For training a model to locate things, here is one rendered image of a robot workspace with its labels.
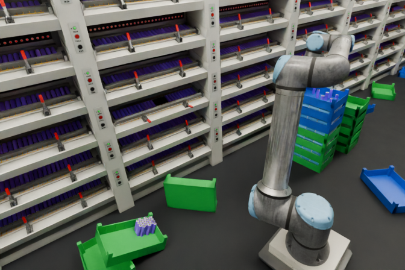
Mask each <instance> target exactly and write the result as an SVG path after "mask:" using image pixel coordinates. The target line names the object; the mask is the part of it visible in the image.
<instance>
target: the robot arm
mask: <svg viewBox="0 0 405 270"><path fill-rule="evenodd" d="M354 41H355V36H354V35H350V34H349V35H339V34H327V33H324V32H321V31H313V33H312V35H310V36H309V37H308V38H307V40H306V46H307V49H306V53H305V54H304V56H299V55H282V56H281V57H280V58H279V59H278V61H277V63H276V65H275V68H274V73H273V76H272V82H273V83H274V84H276V92H275V100H274V108H273V112H272V120H271V127H270V132H269V140H268V147H267V152H266V160H265V167H264V171H263V179H262V180H260V181H259V182H258V183H257V184H255V185H254V186H253V188H252V190H251V193H250V198H249V203H248V205H249V206H248V210H249V213H250V215H251V216H252V217H255V218H257V219H258V220H260V221H264V222H267V223H269V224H272V225H274V226H277V227H280V228H283V229H285V230H288V232H287V234H286V238H285V244H286V248H287V250H288V252H289V254H290V255H291V256H292V257H293V258H294V259H295V260H296V261H298V262H300V263H302V264H304V265H307V266H319V265H322V264H324V263H325V262H326V261H327V259H328V257H329V254H330V246H329V242H328V237H329V235H330V231H331V227H332V225H333V217H334V213H333V209H332V207H331V205H330V203H329V202H328V201H327V200H326V199H324V198H323V197H321V196H318V195H316V194H314V193H303V194H302V195H300V196H298V197H297V196H293V195H291V193H292V190H291V188H290V187H289V186H288V182H289V176H290V170H291V166H292V159H293V156H294V149H295V143H296V139H297V132H298V126H299V122H300V116H301V109H302V106H303V99H304V93H305V91H306V87H310V88H325V87H331V86H335V85H337V84H340V83H341V82H343V81H344V80H345V79H346V78H347V77H348V75H349V73H350V62H349V61H348V55H349V52H352V50H353V47H354ZM322 51H329V53H328V55H327V56H325V57H320V56H321V53H322Z"/></svg>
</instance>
